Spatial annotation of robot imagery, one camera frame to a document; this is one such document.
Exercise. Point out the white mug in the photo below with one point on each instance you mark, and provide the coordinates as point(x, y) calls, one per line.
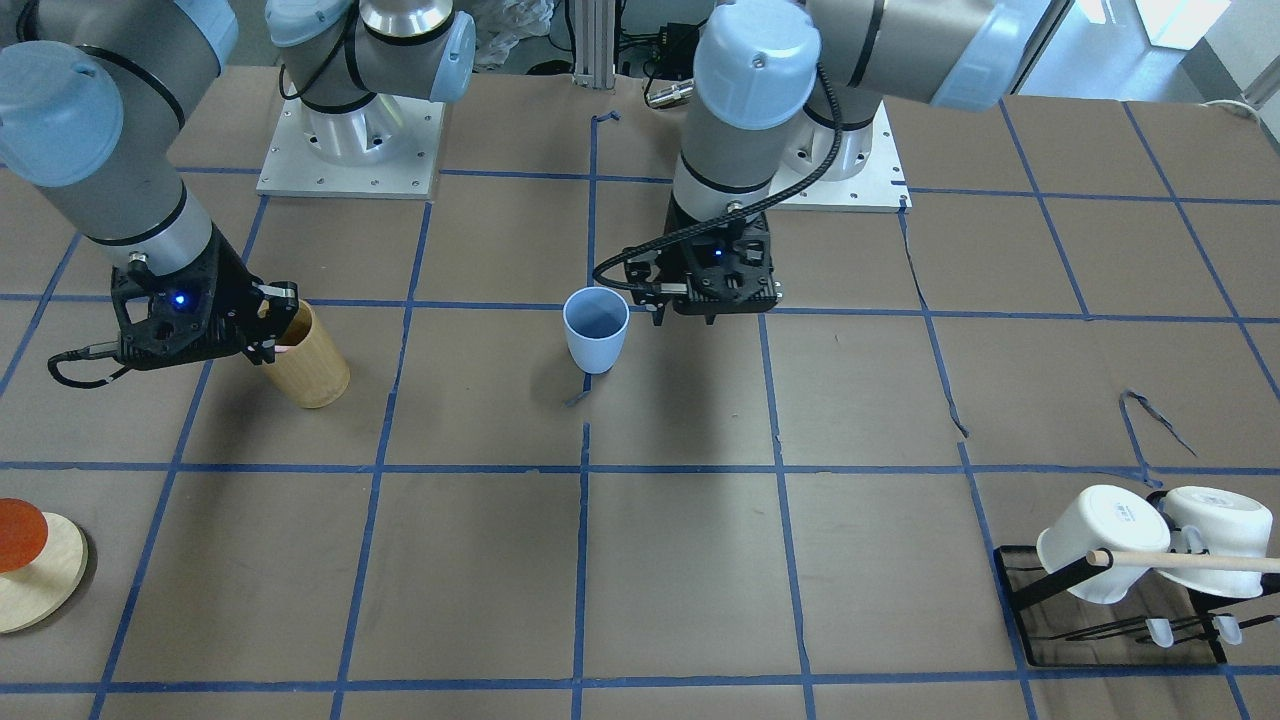
point(1102, 516)
point(1229, 524)

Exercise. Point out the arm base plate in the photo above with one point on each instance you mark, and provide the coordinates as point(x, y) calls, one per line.
point(866, 175)
point(386, 150)

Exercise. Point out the light blue plastic cup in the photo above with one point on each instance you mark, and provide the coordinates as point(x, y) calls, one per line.
point(595, 326)

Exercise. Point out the black wire mug rack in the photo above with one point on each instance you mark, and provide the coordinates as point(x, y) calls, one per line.
point(1112, 608)

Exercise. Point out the white mug near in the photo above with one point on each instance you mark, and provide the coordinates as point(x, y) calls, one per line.
point(1102, 516)

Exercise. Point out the bamboo chopstick holder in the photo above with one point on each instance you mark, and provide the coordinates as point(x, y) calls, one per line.
point(313, 374)

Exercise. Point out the white mug far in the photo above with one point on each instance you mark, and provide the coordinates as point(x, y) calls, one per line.
point(1229, 524)

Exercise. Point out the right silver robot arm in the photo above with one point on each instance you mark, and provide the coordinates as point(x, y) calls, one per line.
point(95, 93)

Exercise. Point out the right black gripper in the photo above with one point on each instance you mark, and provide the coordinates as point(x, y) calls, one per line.
point(232, 292)

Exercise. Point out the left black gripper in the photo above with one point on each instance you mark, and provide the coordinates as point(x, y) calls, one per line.
point(683, 222)

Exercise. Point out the aluminium frame post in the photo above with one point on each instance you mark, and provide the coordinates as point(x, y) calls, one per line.
point(595, 26)

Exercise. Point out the orange cup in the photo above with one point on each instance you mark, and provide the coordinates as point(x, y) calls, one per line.
point(24, 533)

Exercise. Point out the wooden mug tree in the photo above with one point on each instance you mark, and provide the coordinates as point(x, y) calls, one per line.
point(31, 594)

